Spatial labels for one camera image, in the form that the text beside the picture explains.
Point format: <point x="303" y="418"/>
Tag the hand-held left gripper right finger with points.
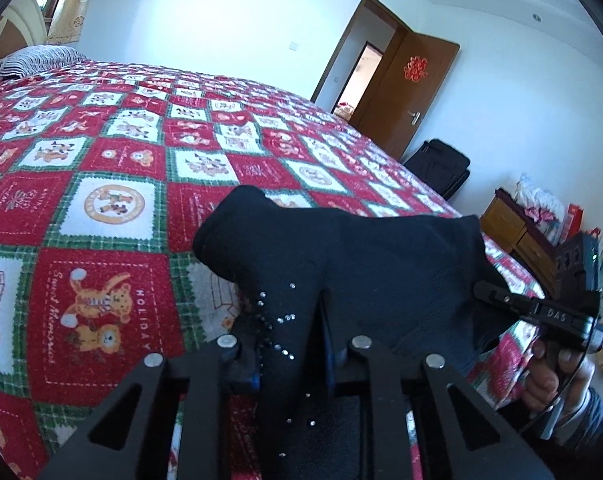
<point x="369" y="365"/>

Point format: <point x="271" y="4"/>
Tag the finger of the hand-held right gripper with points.
<point x="501" y="298"/>

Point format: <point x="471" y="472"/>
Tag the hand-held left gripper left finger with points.
<point x="226" y="360"/>

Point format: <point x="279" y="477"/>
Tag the black pants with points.
<point x="381" y="260"/>

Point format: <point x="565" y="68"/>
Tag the person's right forearm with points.
<point x="586" y="415"/>

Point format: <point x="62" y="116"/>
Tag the person's right hand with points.
<point x="544" y="382"/>

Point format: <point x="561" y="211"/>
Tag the wooden bedside cabinet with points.
<point x="511" y="232"/>

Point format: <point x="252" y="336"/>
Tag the pile of colourful bags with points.
<point x="546" y="210"/>

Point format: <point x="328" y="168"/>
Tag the black suitcase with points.
<point x="439" y="165"/>

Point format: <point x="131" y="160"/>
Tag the brown wooden door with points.
<point x="411" y="100"/>

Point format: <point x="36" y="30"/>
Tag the red checked printed blanket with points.
<point x="106" y="160"/>

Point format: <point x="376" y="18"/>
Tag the red door decoration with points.
<point x="415" y="68"/>

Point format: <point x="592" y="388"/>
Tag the striped pillow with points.
<point x="36" y="60"/>

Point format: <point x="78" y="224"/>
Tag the arched bed headboard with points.
<point x="11" y="30"/>

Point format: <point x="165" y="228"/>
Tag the brown door frame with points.
<point x="351" y="35"/>

